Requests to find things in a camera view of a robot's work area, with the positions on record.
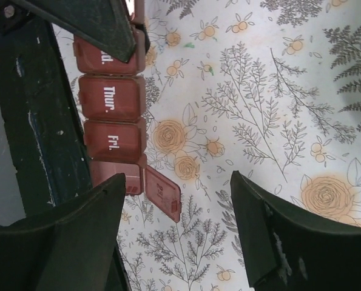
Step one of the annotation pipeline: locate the red weekly pill organizer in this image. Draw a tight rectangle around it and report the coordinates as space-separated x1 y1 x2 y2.
73 1 181 222

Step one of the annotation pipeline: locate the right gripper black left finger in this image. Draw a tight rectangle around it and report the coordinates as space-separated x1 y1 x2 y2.
0 173 130 290

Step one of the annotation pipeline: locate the floral tablecloth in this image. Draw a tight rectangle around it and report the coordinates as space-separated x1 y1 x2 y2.
51 0 361 291

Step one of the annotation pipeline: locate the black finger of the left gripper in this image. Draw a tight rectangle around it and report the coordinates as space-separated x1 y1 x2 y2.
0 0 137 63

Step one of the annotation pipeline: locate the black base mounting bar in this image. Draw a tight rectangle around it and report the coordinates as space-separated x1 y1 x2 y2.
0 17 92 226

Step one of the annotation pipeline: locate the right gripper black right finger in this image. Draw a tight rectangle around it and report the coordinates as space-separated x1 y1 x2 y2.
230 171 361 290

